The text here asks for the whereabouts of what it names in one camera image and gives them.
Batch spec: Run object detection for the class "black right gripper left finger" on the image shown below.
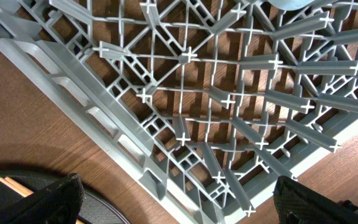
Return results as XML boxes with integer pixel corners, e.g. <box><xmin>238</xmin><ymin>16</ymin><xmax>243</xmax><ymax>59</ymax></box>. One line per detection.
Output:
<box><xmin>0</xmin><ymin>174</ymin><xmax>84</xmax><ymax>223</ymax></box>

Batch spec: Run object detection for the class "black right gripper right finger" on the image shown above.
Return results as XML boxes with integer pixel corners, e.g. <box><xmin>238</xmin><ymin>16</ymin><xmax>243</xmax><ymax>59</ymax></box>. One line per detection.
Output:
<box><xmin>273</xmin><ymin>175</ymin><xmax>358</xmax><ymax>224</ymax></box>

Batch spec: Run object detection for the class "light blue cup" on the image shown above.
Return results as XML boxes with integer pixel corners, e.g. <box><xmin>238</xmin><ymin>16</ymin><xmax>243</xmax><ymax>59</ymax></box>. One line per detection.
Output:
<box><xmin>267</xmin><ymin>0</ymin><xmax>314</xmax><ymax>11</ymax></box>

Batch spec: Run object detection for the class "grey dishwasher rack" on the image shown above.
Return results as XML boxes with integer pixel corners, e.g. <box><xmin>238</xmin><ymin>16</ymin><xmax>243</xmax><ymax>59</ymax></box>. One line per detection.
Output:
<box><xmin>0</xmin><ymin>0</ymin><xmax>358</xmax><ymax>223</ymax></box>

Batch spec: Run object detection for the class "round black tray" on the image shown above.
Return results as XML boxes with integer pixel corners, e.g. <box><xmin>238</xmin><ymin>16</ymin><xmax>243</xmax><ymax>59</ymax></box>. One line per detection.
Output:
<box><xmin>0</xmin><ymin>170</ymin><xmax>129</xmax><ymax>223</ymax></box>

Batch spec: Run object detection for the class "wooden chopstick left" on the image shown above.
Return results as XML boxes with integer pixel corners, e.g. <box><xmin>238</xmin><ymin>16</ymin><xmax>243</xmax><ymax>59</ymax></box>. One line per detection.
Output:
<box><xmin>0</xmin><ymin>174</ymin><xmax>84</xmax><ymax>223</ymax></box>

